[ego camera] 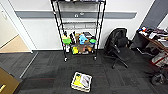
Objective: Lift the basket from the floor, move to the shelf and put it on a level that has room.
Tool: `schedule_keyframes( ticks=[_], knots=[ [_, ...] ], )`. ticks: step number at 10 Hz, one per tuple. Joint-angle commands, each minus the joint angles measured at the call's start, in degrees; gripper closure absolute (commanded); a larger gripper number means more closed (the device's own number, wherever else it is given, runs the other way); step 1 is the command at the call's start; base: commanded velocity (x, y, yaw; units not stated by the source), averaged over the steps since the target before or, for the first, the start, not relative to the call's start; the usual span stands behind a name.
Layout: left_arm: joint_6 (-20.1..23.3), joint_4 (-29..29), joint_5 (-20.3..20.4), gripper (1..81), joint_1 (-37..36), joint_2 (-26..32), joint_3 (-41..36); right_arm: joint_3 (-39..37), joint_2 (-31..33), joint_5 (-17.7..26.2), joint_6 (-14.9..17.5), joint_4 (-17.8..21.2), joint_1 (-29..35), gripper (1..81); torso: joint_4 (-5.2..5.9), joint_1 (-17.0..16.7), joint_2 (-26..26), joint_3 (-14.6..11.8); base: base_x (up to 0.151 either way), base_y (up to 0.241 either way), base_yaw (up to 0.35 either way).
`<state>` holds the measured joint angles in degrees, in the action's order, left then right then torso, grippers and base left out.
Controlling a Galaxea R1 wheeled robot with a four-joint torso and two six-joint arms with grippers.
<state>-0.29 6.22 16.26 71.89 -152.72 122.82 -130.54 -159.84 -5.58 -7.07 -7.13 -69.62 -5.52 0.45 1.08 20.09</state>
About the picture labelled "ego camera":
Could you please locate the dark flat box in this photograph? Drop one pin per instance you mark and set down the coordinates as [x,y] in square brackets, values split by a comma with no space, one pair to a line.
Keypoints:
[87,34]

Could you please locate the tan cardboard packet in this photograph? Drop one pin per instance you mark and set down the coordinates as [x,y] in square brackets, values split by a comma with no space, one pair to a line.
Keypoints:
[77,36]

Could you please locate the yellow toy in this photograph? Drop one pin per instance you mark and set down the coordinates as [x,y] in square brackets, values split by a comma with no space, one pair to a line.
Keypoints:
[64,36]

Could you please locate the red white wheeled device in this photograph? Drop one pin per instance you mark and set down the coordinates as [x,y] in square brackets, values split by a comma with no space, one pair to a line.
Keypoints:
[160,60]

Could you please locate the small white bottle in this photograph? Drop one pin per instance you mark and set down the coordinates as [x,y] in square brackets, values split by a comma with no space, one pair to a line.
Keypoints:
[67,48]

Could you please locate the orange brown toy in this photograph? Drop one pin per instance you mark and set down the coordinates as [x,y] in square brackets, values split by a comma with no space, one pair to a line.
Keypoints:
[89,48]

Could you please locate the small blue red object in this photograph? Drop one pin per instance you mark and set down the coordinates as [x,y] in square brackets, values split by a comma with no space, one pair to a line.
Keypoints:
[143,29]

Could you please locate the black bottle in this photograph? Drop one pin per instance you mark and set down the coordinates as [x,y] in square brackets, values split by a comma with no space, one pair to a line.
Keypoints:
[73,36]

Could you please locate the brown wooden cabinet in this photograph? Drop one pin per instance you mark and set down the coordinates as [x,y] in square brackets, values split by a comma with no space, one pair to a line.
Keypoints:
[8,83]

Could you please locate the small white wall socket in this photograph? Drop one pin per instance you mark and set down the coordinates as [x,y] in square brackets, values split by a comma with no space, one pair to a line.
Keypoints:
[76,15]

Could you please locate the long grey wall band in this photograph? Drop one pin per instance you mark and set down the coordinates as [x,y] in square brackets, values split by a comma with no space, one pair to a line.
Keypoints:
[36,14]

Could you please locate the large white wall socket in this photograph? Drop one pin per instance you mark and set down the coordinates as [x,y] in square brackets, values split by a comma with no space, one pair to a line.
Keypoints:
[82,14]

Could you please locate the white door frame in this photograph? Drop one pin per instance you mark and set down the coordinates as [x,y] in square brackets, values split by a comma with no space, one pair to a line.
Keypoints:
[23,30]

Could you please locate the white door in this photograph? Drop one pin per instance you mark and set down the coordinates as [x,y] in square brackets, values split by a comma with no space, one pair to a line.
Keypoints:
[6,26]

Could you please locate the black office chair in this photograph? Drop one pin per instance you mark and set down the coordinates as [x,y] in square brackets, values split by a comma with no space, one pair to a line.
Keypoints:
[116,38]

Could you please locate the yellow cup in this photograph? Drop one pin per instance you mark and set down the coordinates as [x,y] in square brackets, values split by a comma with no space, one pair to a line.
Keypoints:
[75,50]

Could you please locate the dark wooden desk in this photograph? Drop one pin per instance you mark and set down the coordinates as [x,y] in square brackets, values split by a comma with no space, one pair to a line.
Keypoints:
[156,41]

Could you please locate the pale basket with dark spots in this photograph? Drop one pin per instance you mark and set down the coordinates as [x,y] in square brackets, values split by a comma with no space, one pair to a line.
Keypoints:
[81,89]

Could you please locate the blue plush toy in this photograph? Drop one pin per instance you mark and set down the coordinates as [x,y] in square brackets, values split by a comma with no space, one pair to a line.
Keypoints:
[82,39]

